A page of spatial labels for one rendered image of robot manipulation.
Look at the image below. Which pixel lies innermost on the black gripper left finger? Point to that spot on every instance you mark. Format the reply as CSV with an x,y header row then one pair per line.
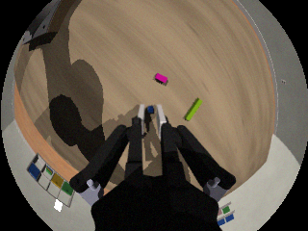
x,y
90,182

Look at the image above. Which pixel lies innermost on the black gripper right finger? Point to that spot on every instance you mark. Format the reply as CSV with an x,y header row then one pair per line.
x,y
199,160

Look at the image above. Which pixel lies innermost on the lime green rod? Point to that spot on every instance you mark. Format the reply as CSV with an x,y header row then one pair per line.
x,y
193,109

